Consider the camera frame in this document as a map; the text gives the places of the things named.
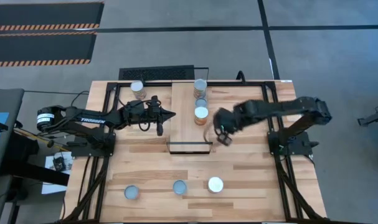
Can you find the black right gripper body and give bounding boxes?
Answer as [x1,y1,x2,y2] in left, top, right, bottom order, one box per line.
[213,107,239,134]

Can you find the small black device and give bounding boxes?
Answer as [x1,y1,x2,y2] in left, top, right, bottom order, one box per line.
[52,157,67,171]

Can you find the grey chair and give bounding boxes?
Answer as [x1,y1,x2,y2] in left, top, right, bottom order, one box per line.
[0,88,25,180]

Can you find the black perforated floor mat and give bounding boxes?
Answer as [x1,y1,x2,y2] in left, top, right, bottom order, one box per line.
[118,64,196,81]

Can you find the orange label tin can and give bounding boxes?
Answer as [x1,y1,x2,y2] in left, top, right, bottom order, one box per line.
[130,80,147,100]
[207,176,225,194]
[194,106,209,126]

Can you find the black aluminium table frame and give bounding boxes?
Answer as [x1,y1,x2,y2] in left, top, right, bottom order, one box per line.
[62,80,328,224]

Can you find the black furniture leg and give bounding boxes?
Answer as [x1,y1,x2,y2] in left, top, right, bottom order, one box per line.
[1,133,70,187]

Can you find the white paper sheet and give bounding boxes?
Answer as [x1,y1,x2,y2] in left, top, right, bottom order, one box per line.
[41,151,74,195]

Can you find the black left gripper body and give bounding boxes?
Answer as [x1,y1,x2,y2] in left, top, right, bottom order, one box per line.
[146,96,164,137]

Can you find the large black hazard-striped floor mat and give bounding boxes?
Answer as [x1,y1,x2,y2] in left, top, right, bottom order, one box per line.
[0,2,105,32]

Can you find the tall tan label tin can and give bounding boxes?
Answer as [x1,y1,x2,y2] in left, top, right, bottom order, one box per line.
[193,78,208,100]

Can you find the thin black floor cable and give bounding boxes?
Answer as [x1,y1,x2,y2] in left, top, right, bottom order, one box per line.
[23,89,90,108]

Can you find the small black hazard-striped floor mat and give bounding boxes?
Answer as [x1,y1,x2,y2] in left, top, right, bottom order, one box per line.
[0,32,98,68]

